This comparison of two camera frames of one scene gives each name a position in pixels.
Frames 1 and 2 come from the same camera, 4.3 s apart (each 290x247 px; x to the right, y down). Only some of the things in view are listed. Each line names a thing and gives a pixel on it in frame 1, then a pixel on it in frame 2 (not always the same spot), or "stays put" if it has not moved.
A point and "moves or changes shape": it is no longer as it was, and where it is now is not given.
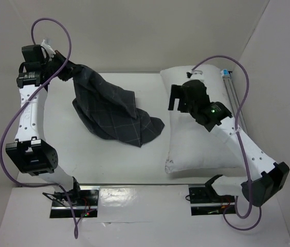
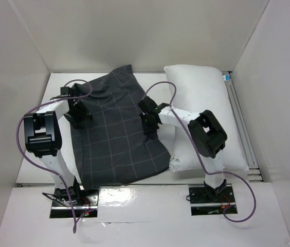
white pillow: [191, 144] stays put
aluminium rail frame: [233, 99] stays put
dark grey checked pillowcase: [111, 112] moves or changes shape
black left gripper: [68, 67] to [84, 113]
